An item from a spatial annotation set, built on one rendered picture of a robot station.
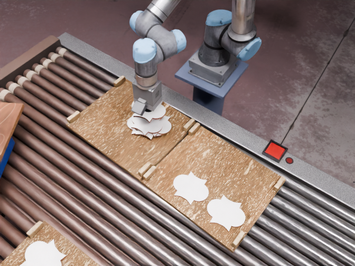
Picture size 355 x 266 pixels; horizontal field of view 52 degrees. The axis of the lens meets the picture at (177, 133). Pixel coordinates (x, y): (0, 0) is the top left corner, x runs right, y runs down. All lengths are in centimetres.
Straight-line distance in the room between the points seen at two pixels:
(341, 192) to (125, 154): 82
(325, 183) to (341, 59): 215
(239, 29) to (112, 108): 61
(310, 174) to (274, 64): 189
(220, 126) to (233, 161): 19
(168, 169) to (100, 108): 42
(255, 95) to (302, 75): 48
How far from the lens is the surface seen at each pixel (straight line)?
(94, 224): 132
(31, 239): 133
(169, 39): 123
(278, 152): 148
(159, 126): 145
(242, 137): 151
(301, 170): 148
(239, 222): 129
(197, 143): 144
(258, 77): 310
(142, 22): 131
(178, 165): 138
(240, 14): 144
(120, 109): 156
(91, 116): 156
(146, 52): 116
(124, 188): 136
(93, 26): 359
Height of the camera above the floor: 211
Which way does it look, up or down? 53 degrees down
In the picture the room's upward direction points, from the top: 2 degrees clockwise
